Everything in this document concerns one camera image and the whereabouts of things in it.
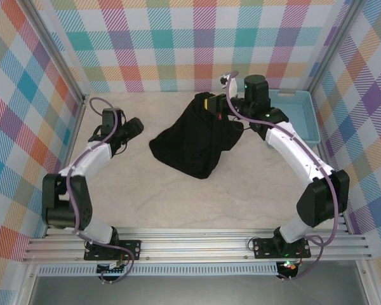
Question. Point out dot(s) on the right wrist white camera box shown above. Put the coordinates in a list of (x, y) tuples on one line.
[(224, 82)]

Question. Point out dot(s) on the light blue plastic basket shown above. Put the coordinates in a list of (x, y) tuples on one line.
[(301, 108)]

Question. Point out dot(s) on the aluminium frame leg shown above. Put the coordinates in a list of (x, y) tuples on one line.
[(375, 300), (25, 300)]

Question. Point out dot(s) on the aluminium side rail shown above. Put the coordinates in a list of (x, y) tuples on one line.
[(77, 127), (330, 159)]

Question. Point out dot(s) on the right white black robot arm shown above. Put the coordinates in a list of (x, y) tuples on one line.
[(289, 155)]

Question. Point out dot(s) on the black t-shirt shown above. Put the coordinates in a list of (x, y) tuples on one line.
[(190, 143)]

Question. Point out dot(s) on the aluminium corner post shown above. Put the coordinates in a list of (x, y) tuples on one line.
[(59, 54), (333, 44)]

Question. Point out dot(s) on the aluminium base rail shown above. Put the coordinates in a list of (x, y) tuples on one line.
[(193, 244)]

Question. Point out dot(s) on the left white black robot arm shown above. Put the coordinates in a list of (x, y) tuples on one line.
[(96, 159)]

